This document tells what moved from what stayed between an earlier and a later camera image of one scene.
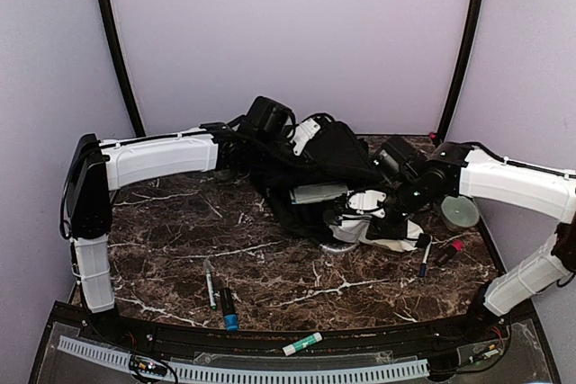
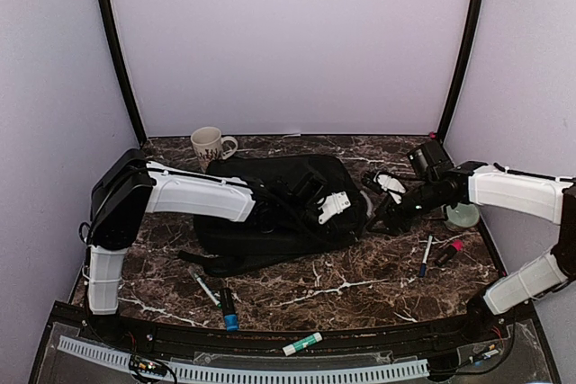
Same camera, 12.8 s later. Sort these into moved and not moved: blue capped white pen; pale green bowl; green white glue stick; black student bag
Moved: black student bag
Not moved: pale green bowl; green white glue stick; blue capped white pen
